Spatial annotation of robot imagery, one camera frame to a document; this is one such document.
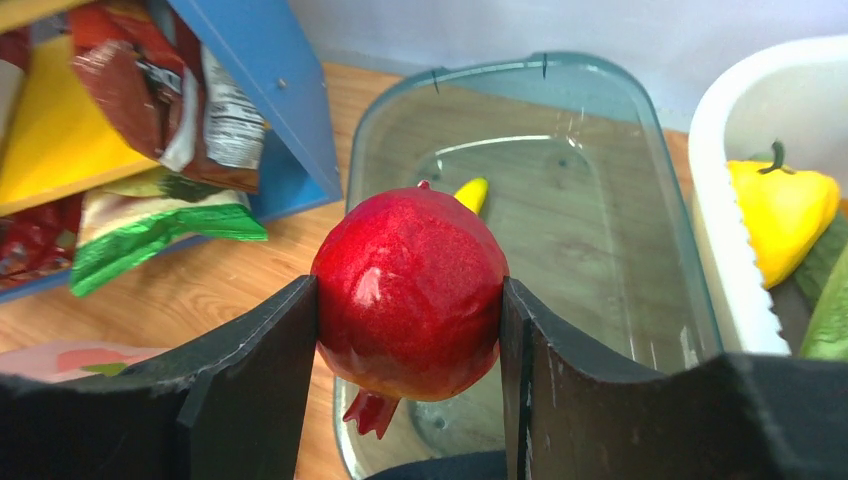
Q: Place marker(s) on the cream canvas tote bag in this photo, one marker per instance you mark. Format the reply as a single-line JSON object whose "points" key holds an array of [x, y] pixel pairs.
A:
{"points": [[489, 465]]}

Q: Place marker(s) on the teal transparent plastic tray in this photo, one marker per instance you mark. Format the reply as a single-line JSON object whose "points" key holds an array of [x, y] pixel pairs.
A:
{"points": [[584, 201]]}

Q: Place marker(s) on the green leafy vegetable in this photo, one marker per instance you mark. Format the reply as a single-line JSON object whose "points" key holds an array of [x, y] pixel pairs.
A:
{"points": [[815, 269]]}

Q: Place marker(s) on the blue pink snack shelf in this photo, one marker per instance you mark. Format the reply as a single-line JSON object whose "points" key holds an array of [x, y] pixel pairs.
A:
{"points": [[56, 142]]}

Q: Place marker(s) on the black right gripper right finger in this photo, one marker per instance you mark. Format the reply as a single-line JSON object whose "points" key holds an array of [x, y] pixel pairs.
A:
{"points": [[576, 409]]}

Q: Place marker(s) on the pink plastic grocery bag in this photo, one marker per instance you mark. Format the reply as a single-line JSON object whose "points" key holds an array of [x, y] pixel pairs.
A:
{"points": [[65, 360]]}

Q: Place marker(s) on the red patterned snack bag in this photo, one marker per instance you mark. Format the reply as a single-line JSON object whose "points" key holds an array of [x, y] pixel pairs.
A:
{"points": [[39, 241]]}

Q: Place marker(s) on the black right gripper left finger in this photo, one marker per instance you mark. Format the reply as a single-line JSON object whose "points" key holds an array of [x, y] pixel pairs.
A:
{"points": [[229, 404]]}

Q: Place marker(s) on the napa cabbage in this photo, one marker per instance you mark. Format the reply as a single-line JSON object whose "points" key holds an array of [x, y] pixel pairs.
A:
{"points": [[826, 336]]}

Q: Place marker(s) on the white plastic basket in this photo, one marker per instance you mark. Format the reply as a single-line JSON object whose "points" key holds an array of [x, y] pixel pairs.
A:
{"points": [[794, 92]]}

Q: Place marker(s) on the green white snack bag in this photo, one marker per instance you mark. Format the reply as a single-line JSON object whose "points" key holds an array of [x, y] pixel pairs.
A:
{"points": [[128, 221]]}

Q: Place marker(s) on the yellow bell pepper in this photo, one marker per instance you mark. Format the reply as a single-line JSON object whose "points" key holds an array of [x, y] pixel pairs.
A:
{"points": [[784, 210]]}

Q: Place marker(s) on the red dark snack bag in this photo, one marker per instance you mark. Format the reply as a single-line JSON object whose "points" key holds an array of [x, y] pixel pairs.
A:
{"points": [[165, 92]]}

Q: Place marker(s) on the yellow banana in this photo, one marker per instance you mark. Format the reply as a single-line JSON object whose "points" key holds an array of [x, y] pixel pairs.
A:
{"points": [[473, 194]]}

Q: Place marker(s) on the red pomegranate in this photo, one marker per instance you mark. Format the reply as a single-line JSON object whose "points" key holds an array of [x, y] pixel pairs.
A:
{"points": [[409, 288]]}

